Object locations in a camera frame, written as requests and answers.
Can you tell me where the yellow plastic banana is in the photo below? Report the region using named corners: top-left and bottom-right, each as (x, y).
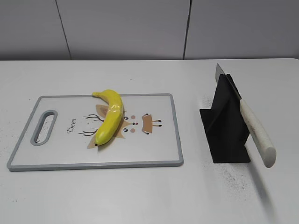
top-left (92, 89), bottom-right (123, 146)

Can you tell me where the white handled kitchen knife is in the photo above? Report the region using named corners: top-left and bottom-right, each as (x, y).
top-left (215, 64), bottom-right (277, 168)

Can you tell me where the white deer cutting board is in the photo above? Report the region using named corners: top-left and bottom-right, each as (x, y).
top-left (7, 93), bottom-right (184, 171)

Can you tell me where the black knife stand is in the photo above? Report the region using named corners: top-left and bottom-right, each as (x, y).
top-left (199, 74), bottom-right (250, 163)

